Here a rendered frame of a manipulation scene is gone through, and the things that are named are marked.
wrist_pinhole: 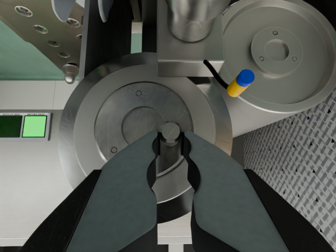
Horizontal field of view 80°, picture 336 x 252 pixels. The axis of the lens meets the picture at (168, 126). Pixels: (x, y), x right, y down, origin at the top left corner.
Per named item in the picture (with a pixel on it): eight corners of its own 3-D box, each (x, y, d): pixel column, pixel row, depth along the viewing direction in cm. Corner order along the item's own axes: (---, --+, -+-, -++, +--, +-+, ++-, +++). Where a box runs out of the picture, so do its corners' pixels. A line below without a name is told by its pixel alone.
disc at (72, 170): (263, 107, 18) (171, 265, 15) (261, 109, 18) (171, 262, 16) (125, 23, 19) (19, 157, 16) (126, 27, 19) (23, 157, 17)
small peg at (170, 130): (176, 146, 12) (155, 136, 12) (173, 150, 15) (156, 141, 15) (186, 126, 12) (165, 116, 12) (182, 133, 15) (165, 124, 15)
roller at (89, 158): (241, 110, 17) (165, 237, 15) (195, 142, 42) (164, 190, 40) (127, 40, 18) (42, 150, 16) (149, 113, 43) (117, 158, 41)
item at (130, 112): (117, 66, 16) (207, 100, 16) (122, 77, 18) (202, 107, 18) (75, 156, 15) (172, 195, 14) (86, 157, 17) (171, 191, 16)
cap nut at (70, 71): (75, 64, 51) (73, 81, 50) (81, 70, 54) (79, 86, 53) (60, 64, 50) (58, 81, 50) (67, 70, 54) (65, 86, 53)
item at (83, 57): (95, -77, 22) (83, 85, 18) (131, 47, 45) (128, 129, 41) (91, -77, 22) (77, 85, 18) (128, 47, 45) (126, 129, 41)
